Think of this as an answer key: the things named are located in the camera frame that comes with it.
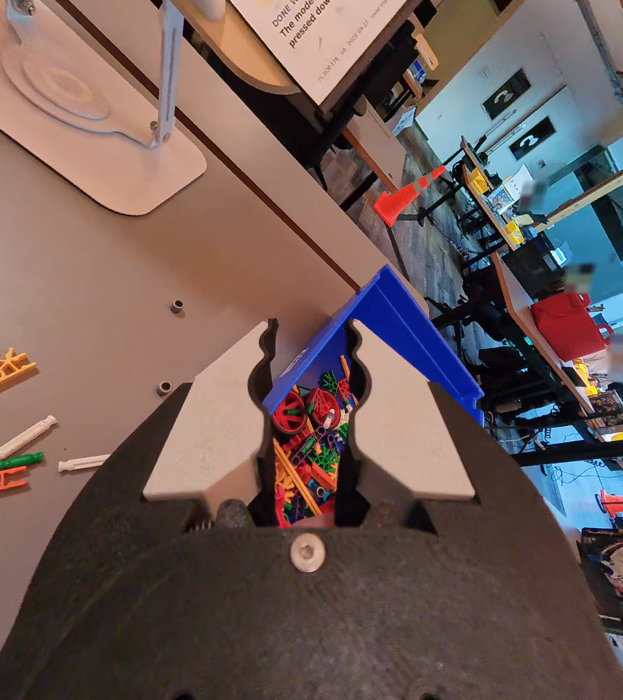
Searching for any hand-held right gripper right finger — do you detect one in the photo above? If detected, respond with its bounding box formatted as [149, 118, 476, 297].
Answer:
[337, 319, 479, 527]

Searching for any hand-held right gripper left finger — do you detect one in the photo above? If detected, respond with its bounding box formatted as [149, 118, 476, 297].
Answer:
[142, 319, 279, 527]

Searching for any pile of colourful construction pieces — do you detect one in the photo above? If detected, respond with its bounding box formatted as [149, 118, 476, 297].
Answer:
[272, 355, 360, 528]

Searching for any blue plastic bin white tag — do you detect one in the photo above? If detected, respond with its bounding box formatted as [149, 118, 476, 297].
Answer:
[262, 264, 485, 528]

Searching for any white plastic rod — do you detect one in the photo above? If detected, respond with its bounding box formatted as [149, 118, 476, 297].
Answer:
[0, 415, 58, 467]
[58, 453, 111, 474]

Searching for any red toy wheel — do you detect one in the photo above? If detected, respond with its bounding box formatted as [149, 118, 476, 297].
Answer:
[275, 390, 307, 434]

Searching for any wooden background desk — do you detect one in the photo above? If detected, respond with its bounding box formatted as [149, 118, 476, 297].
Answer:
[491, 253, 597, 417]
[459, 137, 527, 252]

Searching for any black metal beam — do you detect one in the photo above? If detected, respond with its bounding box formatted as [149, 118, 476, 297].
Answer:
[518, 433, 623, 467]

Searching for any red tote bag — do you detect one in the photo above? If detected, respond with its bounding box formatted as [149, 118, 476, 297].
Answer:
[530, 293, 615, 363]

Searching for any white display sign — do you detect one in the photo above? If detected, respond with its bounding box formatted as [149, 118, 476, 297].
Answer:
[504, 164, 534, 204]

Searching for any white document stand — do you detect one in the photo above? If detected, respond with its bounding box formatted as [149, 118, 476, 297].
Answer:
[0, 0, 302, 217]

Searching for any pale wooden beam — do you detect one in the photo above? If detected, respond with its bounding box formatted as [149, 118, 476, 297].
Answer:
[546, 145, 623, 226]

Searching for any printed instruction sheet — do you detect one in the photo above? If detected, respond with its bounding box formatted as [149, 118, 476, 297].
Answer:
[229, 0, 412, 106]

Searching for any black wall poster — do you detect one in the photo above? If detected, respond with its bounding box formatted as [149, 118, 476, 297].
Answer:
[481, 68, 531, 120]
[509, 116, 556, 162]

